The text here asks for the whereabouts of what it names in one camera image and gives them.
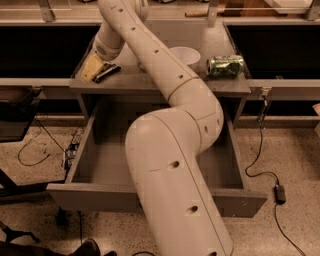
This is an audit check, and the black chair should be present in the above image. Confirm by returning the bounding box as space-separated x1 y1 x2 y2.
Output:
0 86 42 143

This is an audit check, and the power strip on floor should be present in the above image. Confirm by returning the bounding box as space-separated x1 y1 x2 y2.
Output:
63 142 79 170

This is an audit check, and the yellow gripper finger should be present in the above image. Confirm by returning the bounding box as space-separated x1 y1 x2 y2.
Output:
81 54 104 82

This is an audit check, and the thin black floor cable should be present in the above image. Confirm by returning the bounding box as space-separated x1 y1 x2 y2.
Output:
17 116 68 168

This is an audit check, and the black power cable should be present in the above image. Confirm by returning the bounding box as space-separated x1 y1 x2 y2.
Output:
244 96 308 256

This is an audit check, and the black power adapter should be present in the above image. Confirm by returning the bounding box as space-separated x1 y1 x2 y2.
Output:
274 185 286 205

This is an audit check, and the grey cabinet top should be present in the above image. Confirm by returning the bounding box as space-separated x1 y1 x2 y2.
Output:
70 18 251 97

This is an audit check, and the green soda can lying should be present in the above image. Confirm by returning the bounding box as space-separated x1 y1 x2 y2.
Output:
206 55 244 78

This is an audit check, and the open grey top drawer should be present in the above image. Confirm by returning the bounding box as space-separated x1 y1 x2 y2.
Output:
47 96 267 218

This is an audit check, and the white bowl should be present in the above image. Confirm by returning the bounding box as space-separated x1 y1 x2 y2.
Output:
171 46 201 70

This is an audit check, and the dark shoe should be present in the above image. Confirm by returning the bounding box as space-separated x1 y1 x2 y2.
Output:
68 238 101 256

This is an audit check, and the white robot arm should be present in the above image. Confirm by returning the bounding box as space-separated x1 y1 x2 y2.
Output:
81 0 236 256

